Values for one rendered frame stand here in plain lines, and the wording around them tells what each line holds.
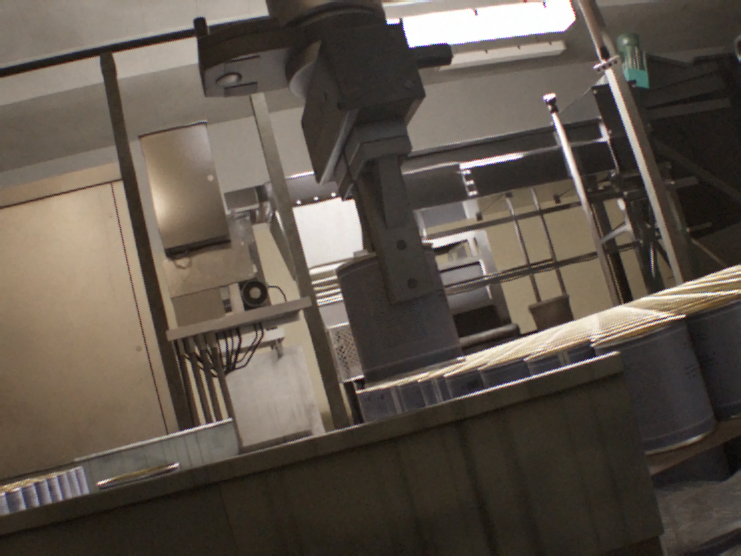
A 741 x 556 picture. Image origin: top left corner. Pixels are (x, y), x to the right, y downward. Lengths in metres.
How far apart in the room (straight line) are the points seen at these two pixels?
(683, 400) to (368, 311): 0.21
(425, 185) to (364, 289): 3.35
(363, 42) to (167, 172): 2.61
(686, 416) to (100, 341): 2.83
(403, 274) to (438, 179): 3.39
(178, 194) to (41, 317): 0.80
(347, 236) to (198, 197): 1.00
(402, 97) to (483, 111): 9.74
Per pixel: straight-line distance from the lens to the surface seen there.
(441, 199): 3.78
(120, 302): 3.15
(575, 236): 10.08
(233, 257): 2.99
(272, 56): 0.45
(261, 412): 3.38
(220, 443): 1.82
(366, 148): 0.41
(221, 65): 0.45
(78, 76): 7.00
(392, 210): 0.42
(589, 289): 10.01
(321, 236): 3.65
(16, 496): 1.04
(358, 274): 0.44
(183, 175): 2.99
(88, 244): 3.22
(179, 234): 2.92
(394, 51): 0.41
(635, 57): 4.98
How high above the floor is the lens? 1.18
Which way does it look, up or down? 6 degrees up
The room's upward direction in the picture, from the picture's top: 15 degrees counter-clockwise
